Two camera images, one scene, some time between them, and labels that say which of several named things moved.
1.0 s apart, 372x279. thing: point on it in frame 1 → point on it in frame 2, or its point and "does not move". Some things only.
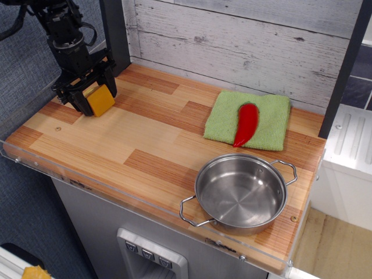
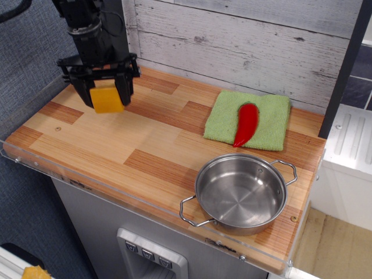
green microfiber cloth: [272, 127] does not move
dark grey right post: [347, 68] does not move
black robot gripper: [78, 70] → [98, 61]
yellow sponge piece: [35, 272] does not move
